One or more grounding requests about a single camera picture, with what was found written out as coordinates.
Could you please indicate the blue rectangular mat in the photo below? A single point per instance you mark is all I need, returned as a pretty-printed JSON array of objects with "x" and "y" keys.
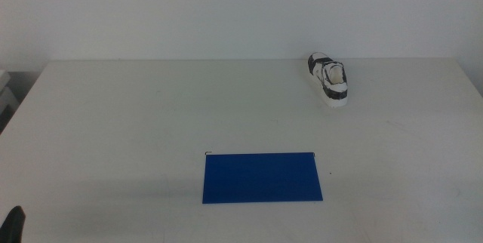
[{"x": 262, "y": 178}]

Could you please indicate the black and white sneaker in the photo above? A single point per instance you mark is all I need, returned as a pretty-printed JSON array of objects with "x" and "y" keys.
[{"x": 327, "y": 82}]

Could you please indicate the white shelf unit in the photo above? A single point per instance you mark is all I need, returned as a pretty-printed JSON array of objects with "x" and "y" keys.
[{"x": 4, "y": 97}]

